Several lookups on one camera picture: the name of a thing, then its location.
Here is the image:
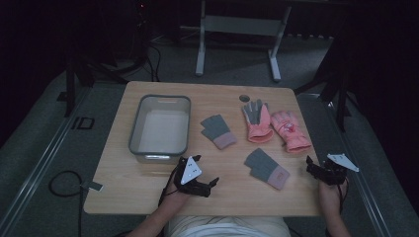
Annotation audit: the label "black tripod stand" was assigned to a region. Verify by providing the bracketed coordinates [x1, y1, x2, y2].
[293, 19, 362, 133]
[56, 0, 147, 119]

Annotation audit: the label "grey knit glove pink cuff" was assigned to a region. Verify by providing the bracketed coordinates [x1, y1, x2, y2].
[200, 114, 238, 150]

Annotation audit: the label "person's white shirt torso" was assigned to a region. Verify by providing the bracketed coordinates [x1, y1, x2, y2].
[163, 215, 292, 237]

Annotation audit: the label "black background cables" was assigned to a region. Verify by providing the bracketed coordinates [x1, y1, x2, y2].
[144, 33, 163, 83]

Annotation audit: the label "grey knit glove labelled cuff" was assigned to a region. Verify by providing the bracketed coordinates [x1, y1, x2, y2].
[243, 147, 292, 191]

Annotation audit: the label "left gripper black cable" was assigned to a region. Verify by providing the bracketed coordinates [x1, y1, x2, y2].
[157, 162, 182, 207]

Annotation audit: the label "white metal stand frame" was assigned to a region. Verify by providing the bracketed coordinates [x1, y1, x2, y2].
[195, 0, 293, 83]

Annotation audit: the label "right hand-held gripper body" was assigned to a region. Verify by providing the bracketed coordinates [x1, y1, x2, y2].
[306, 153, 361, 187]

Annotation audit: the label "grey plastic bin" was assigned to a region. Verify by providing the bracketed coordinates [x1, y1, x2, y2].
[127, 94, 192, 165]

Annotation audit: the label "black floor cable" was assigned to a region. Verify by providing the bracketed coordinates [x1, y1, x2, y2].
[47, 170, 84, 237]

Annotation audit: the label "grey table edge tab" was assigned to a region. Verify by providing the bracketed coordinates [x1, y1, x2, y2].
[81, 181, 105, 193]

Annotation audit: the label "pink glove grey palm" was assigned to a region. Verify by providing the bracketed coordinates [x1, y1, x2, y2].
[241, 99, 275, 144]

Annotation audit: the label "person's right hand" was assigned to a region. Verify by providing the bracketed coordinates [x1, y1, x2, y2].
[317, 179, 349, 215]

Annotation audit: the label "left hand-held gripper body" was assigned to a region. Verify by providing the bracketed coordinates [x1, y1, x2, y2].
[173, 156, 212, 198]

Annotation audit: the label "pink glove with print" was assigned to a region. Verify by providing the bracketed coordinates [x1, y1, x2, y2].
[270, 110, 312, 154]

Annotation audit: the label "metal floor rail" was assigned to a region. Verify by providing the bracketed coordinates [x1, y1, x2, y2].
[0, 86, 92, 233]
[295, 93, 393, 237]

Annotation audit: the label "person's left hand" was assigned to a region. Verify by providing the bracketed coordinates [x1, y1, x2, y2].
[162, 182, 194, 209]

